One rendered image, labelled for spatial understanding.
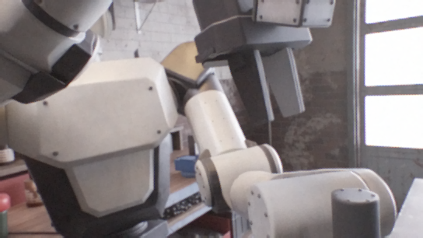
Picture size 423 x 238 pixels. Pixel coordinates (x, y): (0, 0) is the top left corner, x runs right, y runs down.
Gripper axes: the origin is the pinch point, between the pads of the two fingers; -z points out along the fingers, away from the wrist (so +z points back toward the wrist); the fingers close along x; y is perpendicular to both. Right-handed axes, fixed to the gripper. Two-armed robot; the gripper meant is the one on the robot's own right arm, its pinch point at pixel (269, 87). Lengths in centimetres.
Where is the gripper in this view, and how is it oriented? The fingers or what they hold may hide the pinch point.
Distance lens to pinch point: 32.4
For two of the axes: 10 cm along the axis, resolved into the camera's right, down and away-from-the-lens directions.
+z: -2.9, -9.6, 0.6
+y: -6.2, 2.3, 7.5
